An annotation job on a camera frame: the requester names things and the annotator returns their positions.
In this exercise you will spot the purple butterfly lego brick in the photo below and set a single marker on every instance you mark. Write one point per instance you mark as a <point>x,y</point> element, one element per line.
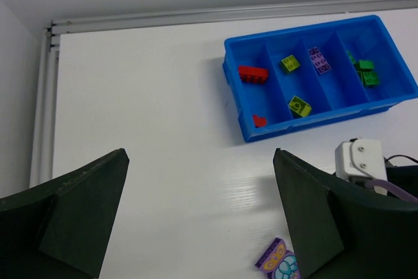
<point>318,60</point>

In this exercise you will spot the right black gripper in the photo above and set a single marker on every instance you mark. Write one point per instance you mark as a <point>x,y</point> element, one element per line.
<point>350,225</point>

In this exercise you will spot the lime curved lego brick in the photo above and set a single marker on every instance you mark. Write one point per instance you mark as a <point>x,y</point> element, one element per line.
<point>299,108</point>

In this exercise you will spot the red small lego brick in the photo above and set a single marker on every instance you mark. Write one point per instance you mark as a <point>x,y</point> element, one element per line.
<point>259,121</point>

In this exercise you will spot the green small lego brick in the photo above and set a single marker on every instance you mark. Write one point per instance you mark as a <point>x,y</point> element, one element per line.
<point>370,78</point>

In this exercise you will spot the blue divided plastic bin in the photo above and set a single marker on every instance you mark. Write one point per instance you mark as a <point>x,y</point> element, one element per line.
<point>334,96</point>

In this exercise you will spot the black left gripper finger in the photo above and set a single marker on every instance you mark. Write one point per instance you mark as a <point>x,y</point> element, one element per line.
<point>61,228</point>

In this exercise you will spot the green curved lego brick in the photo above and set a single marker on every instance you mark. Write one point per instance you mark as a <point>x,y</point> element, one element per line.
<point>351,57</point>

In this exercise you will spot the purple paw lego brick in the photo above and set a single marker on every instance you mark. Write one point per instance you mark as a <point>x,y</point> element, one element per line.
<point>278,262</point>

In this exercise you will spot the aluminium frame rail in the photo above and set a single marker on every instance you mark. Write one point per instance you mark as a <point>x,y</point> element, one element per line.
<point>179,17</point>
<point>45,113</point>

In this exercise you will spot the left aluminium frame rail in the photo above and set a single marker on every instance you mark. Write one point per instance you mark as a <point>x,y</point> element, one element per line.
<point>45,113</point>

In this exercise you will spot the green square lego brick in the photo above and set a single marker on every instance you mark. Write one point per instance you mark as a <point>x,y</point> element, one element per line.
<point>365,65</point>

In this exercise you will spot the back aluminium frame rail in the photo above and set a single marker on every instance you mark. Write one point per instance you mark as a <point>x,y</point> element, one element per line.
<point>179,17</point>

